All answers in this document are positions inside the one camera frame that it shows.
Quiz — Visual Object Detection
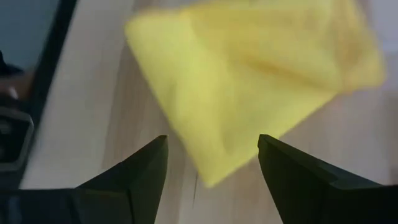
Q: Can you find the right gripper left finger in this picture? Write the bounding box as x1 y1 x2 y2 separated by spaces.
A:
76 134 170 224

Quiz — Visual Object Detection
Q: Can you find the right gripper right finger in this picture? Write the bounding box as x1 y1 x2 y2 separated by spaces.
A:
257 134 383 224

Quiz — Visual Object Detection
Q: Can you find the yellow microfiber towel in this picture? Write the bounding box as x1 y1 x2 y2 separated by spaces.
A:
124 0 386 189

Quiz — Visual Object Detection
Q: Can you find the black table frame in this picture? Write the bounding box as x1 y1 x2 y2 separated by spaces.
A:
18 0 78 187

